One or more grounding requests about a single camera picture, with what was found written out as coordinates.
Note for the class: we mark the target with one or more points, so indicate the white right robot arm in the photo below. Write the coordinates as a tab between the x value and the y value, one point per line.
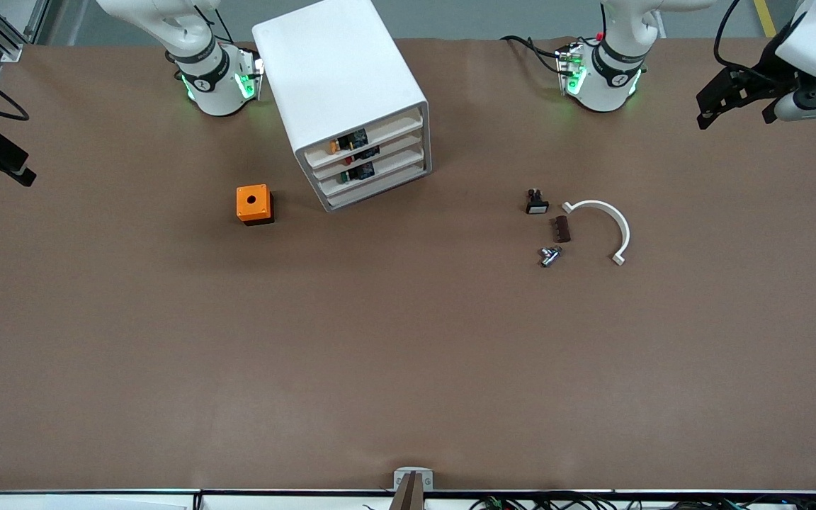
217	92

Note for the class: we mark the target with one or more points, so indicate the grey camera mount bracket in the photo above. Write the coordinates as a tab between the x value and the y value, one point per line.
413	480

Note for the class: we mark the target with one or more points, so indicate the green push button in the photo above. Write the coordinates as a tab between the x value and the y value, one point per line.
358	172

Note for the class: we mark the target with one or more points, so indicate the white plastic drawer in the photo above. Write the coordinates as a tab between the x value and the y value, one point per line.
394	178
401	161
401	131
401	146

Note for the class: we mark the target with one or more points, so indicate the orange button enclosure box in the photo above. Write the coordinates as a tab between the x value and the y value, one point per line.
252	202

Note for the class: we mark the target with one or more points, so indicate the silver metal fitting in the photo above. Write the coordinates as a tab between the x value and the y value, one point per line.
550	256

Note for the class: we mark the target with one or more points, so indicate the white drawer cabinet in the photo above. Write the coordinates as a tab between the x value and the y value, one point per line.
337	64

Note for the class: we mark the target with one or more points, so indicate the brown terminal block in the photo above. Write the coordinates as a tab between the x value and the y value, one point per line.
562	229

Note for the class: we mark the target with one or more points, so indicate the black switch with white face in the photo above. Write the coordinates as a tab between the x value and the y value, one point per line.
537	204

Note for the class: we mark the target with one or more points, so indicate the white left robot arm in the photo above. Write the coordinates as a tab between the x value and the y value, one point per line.
606	92

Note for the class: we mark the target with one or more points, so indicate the orange black part in drawer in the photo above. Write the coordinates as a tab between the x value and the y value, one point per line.
348	144

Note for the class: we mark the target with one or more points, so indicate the white curved plastic bracket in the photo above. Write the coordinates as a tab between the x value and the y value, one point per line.
619	223

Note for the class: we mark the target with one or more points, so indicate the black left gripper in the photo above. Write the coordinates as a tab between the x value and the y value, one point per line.
756	79

